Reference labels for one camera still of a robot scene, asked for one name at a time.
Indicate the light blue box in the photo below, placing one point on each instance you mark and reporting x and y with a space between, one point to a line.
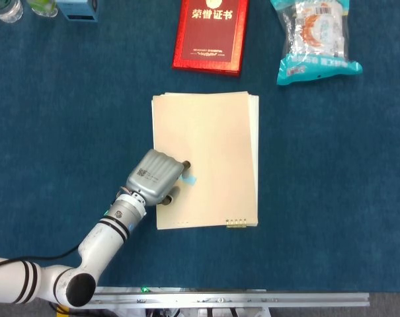
79 11

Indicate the red certificate book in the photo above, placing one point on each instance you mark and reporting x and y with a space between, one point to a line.
209 36

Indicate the clear glass bottle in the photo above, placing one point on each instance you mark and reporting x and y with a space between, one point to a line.
8 10

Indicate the aluminium frame rail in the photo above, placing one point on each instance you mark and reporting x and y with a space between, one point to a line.
236 300

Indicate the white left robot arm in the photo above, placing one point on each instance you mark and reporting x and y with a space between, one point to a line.
97 241

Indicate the teal snack bag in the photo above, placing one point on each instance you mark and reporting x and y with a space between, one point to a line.
313 36

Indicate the stack of cream paper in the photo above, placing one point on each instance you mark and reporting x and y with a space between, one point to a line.
219 132

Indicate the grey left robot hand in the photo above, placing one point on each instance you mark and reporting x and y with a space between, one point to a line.
153 175

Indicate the small light blue card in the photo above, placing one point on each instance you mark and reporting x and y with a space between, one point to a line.
190 180

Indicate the blue felt table cloth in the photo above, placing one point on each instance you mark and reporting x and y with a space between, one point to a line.
318 165

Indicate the green-tinted glass bottle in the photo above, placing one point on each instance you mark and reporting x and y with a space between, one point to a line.
44 8

